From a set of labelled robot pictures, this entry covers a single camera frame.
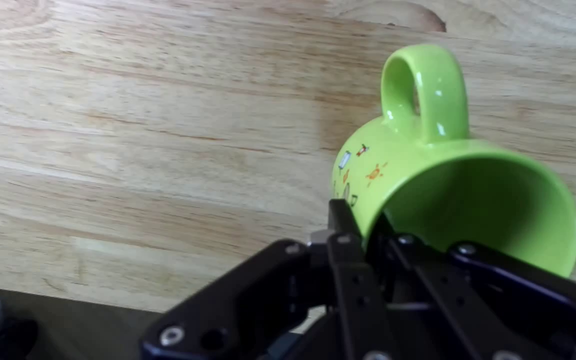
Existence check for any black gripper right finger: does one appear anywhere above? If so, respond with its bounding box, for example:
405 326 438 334
369 217 576 360

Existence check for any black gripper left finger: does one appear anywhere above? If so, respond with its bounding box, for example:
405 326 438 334
325 199 398 360

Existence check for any yellow-green ceramic mug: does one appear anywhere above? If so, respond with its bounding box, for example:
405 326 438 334
329 44 576 276

